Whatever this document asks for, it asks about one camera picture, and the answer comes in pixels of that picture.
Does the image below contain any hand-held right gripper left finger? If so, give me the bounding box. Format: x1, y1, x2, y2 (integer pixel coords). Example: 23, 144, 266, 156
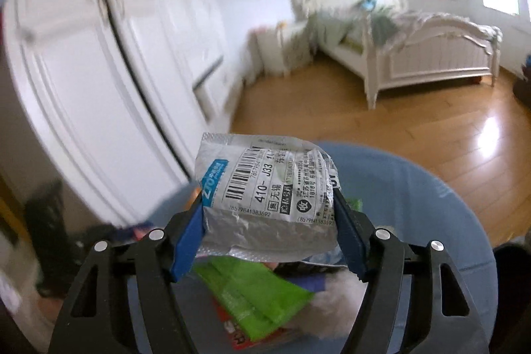
47, 194, 208, 354

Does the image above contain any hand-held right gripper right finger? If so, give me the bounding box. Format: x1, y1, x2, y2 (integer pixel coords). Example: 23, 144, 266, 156
332, 188, 492, 354

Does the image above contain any white tissue wad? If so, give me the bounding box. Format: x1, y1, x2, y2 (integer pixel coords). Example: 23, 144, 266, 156
290, 267, 370, 340

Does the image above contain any silver labelled mailer bag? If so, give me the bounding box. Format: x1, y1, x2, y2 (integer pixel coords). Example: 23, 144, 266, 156
194, 132, 343, 257

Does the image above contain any light blue round basin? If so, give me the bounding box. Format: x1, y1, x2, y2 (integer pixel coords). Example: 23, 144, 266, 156
124, 142, 500, 354

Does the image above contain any green snack packet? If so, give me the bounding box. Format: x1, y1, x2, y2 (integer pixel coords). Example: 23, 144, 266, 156
195, 256, 316, 342

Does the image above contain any red snack packet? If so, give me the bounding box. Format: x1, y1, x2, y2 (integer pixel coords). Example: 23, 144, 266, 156
211, 292, 303, 352

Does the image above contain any dark blue packet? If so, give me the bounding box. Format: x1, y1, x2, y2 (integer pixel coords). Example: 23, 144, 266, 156
274, 260, 333, 294

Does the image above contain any white wardrobe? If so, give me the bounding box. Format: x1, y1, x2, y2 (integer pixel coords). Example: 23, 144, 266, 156
4, 0, 245, 226

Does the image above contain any white wooden bed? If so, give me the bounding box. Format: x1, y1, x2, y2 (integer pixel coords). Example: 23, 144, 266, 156
290, 0, 504, 110

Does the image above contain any white nightstand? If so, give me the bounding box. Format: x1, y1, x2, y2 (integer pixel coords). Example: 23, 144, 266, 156
249, 20, 312, 79

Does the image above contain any white green blanket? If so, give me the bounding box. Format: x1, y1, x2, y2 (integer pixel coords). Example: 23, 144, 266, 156
309, 0, 502, 48

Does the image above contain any dark brown low seat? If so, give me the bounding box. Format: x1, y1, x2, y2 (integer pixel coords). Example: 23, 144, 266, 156
513, 78, 531, 108

